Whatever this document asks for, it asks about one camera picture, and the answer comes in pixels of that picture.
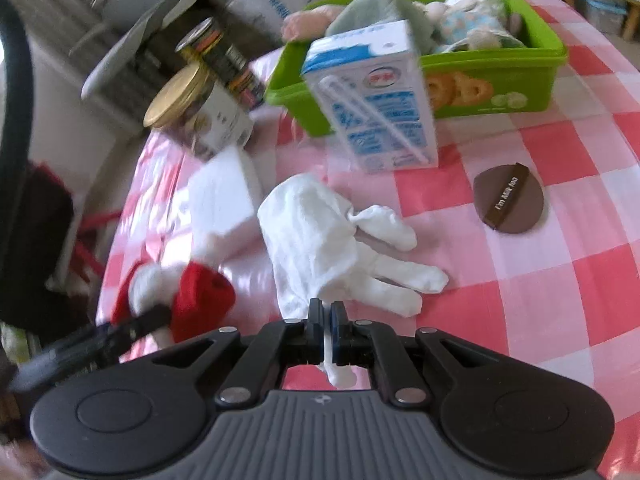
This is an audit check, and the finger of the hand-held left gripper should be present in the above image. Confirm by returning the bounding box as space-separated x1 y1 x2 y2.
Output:
47 305 173 362

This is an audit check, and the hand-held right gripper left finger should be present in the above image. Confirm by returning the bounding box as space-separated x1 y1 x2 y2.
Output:
120 299 326 407

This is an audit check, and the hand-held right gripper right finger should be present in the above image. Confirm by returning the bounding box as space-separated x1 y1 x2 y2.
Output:
331 301 526 407

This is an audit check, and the red white santa plush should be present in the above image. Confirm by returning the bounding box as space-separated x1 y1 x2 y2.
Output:
111 260 237 344

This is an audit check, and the white cloth glove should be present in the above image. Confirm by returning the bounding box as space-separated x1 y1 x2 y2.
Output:
257 172 449 391

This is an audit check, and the green plastic bin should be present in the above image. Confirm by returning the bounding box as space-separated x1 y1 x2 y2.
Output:
264 0 568 137

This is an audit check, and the peach brown plush toy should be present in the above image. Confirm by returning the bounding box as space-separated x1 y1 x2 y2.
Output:
281 4 347 42

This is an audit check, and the pale green plush toy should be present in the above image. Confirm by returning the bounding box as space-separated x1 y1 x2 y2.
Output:
325 0 442 56

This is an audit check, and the bunny plush blue dress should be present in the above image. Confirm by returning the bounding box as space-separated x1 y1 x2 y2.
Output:
422 0 526 54

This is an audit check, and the red stool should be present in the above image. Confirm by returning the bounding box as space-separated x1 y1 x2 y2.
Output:
74 210 122 282

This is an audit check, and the dark cloth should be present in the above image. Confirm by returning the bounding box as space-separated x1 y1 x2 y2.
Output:
0 162 77 332

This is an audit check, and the white sponge block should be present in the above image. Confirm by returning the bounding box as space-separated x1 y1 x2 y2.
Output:
187 145 264 261

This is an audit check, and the clear jar gold lid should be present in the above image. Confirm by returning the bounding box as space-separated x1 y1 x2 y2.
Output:
143 64 253 162

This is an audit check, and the brown powder puff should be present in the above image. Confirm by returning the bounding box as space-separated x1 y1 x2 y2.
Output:
472 162 549 236

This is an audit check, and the pink white checkered tablecloth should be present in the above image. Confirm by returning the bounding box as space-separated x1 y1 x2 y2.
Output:
95 0 640 480

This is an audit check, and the blue white milk carton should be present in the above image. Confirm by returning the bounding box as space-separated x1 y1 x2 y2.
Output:
301 19 439 175

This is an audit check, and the black drink can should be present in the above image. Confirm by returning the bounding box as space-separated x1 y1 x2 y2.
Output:
175 17 266 111

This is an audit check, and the grey office chair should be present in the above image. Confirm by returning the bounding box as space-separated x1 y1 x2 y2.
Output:
70 0 201 102

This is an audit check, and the white radiator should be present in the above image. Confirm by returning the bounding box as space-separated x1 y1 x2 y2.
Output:
10 0 151 136

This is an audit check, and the white woven sack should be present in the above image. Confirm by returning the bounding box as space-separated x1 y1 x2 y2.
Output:
225 0 331 37

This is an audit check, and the clear storage box blue lid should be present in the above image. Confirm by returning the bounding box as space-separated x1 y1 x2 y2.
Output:
575 0 629 29

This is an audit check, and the thick black cable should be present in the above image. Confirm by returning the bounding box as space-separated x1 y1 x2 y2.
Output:
0 0 32 211

